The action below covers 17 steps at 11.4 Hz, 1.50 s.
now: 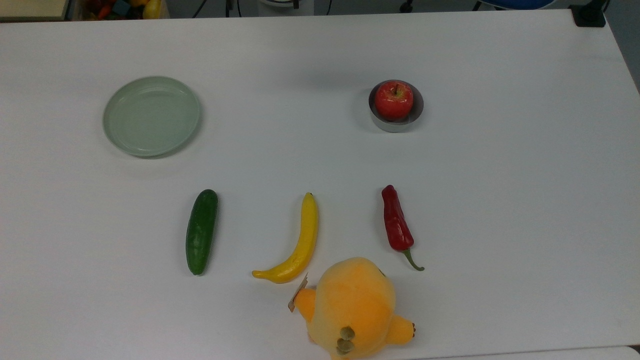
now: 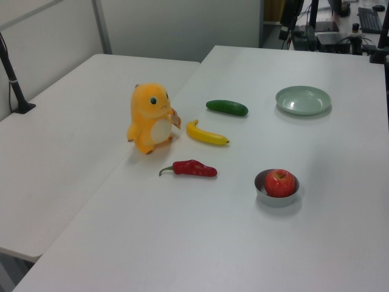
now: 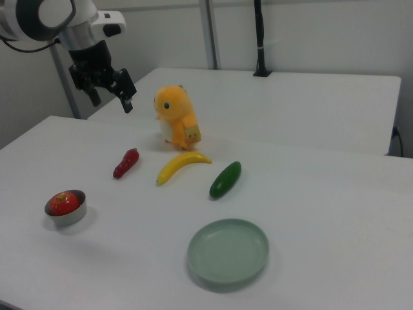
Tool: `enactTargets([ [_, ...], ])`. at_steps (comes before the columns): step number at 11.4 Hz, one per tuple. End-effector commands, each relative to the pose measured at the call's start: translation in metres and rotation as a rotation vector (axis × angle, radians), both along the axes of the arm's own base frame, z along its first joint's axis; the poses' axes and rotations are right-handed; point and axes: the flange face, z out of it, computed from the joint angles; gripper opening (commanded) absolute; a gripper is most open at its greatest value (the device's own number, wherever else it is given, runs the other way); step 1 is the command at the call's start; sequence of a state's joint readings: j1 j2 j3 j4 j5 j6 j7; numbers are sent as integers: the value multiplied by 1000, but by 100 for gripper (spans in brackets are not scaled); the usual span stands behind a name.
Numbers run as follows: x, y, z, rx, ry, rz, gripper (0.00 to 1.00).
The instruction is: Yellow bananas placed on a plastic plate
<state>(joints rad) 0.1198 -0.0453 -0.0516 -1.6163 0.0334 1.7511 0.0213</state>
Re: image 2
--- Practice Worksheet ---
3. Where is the yellow banana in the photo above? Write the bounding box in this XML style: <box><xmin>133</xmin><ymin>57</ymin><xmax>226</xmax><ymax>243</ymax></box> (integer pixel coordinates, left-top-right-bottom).
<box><xmin>185</xmin><ymin>119</ymin><xmax>231</xmax><ymax>147</ymax></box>

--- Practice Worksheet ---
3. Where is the orange plush dinosaur toy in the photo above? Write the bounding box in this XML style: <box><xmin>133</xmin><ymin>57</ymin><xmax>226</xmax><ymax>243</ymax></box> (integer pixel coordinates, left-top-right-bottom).
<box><xmin>126</xmin><ymin>82</ymin><xmax>182</xmax><ymax>156</ymax></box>

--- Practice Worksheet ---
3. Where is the red chili pepper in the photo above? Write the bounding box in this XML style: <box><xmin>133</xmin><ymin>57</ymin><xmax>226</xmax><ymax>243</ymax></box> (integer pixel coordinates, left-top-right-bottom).
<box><xmin>158</xmin><ymin>159</ymin><xmax>218</xmax><ymax>178</ymax></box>

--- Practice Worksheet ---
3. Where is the green cucumber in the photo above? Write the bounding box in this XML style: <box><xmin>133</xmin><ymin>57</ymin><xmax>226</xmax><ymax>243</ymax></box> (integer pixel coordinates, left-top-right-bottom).
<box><xmin>205</xmin><ymin>99</ymin><xmax>249</xmax><ymax>117</ymax></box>

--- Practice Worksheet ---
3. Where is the black pole with base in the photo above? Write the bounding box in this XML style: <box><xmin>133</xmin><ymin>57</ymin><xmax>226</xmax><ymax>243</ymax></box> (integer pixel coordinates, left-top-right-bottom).
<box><xmin>0</xmin><ymin>32</ymin><xmax>36</xmax><ymax>114</ymax></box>

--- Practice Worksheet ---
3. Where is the small metal bowl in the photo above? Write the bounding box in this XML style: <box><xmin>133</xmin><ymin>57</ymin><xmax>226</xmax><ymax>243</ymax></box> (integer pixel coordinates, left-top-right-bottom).
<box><xmin>254</xmin><ymin>169</ymin><xmax>300</xmax><ymax>208</ymax></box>

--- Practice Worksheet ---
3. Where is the pale green plastic plate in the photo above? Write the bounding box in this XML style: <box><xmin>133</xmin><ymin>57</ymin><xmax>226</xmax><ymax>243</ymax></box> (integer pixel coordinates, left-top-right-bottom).
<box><xmin>275</xmin><ymin>85</ymin><xmax>332</xmax><ymax>117</ymax></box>

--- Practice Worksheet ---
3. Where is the black computer keyboard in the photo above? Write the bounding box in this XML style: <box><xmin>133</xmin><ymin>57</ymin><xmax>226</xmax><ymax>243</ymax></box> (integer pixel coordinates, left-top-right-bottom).
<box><xmin>357</xmin><ymin>7</ymin><xmax>383</xmax><ymax>34</ymax></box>

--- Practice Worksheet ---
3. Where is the black monitor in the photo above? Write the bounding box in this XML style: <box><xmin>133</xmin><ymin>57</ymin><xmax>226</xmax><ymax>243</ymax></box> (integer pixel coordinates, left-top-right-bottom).
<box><xmin>279</xmin><ymin>0</ymin><xmax>305</xmax><ymax>29</ymax></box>

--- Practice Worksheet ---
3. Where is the black stand with clamp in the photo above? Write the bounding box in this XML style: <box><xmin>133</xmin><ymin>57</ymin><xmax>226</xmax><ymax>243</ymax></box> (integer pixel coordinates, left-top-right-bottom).
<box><xmin>368</xmin><ymin>0</ymin><xmax>389</xmax><ymax>64</ymax></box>

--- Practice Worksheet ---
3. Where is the black electronics box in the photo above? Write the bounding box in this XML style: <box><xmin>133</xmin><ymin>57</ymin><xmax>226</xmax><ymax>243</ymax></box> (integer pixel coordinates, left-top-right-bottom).
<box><xmin>315</xmin><ymin>31</ymin><xmax>353</xmax><ymax>55</ymax></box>

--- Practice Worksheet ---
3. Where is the red apple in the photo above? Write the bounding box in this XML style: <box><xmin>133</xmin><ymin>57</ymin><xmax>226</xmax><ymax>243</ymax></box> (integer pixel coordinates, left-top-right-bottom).
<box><xmin>263</xmin><ymin>169</ymin><xmax>296</xmax><ymax>198</ymax></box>

